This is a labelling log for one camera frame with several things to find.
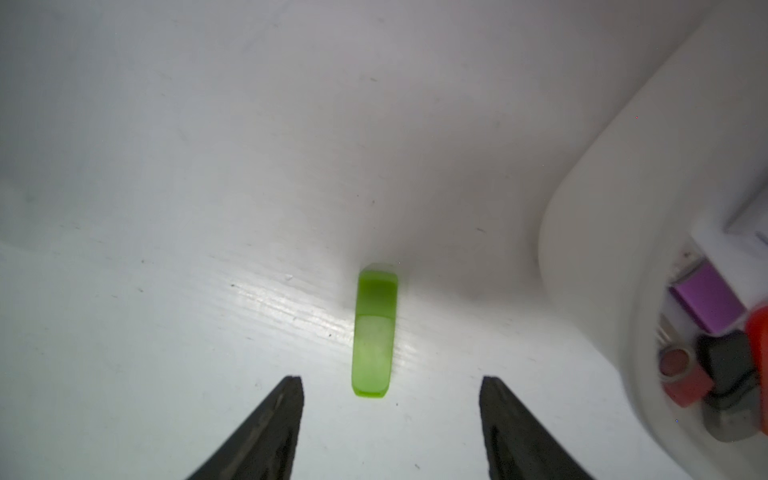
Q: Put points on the green usb drive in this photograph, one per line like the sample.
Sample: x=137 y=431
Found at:
x=374 y=332

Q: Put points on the purple usb drive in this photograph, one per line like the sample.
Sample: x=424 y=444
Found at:
x=707 y=298

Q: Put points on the red usb stick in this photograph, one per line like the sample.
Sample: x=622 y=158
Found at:
x=756 y=328

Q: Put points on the red swivel usb drive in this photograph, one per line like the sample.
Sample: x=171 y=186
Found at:
x=681 y=376

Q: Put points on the dark grey usb drive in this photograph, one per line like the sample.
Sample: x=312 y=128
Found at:
x=731 y=410

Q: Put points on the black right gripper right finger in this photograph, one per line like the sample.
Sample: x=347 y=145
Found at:
x=517 y=445

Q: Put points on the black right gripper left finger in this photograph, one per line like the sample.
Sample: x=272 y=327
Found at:
x=264 y=445

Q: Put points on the white storage box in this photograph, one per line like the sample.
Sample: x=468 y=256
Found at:
x=681 y=157

